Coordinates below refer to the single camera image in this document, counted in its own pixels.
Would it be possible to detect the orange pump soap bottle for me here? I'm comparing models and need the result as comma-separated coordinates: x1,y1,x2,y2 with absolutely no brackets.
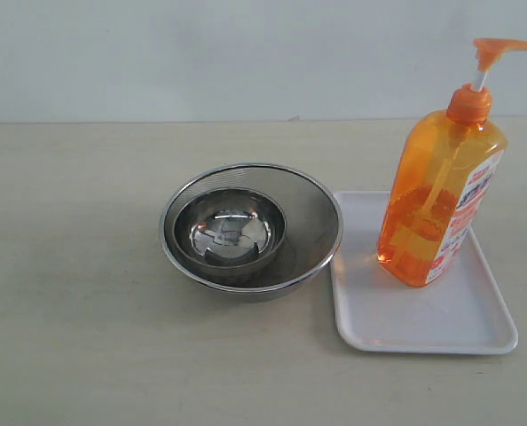
376,38,527,288

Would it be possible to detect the large steel mesh strainer bowl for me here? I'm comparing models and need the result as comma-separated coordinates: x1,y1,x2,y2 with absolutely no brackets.
159,162,343,301

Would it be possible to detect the small stainless steel bowl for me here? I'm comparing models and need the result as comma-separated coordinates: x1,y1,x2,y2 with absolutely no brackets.
172,187,287,272

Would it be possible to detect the white plastic tray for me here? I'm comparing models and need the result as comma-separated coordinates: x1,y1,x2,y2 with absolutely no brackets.
330,191,518,355

